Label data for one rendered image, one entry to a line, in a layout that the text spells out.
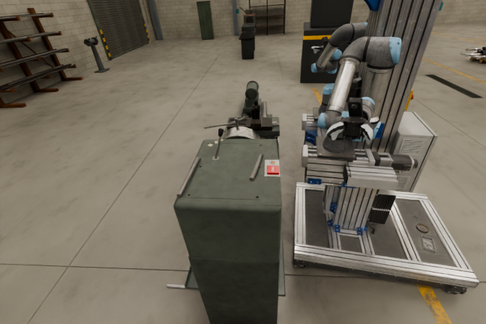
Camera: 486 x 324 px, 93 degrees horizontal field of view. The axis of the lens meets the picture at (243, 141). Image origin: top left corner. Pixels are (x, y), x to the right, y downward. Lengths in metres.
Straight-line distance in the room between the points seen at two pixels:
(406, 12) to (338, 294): 1.94
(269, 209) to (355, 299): 1.43
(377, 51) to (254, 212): 0.91
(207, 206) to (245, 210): 0.17
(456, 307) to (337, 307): 0.85
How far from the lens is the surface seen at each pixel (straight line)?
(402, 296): 2.44
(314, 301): 2.21
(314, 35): 6.10
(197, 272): 1.50
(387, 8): 1.49
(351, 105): 0.94
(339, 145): 1.50
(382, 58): 1.29
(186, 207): 1.07
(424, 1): 1.54
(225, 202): 1.03
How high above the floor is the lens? 2.01
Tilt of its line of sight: 32 degrees down
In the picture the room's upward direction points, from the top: 4 degrees counter-clockwise
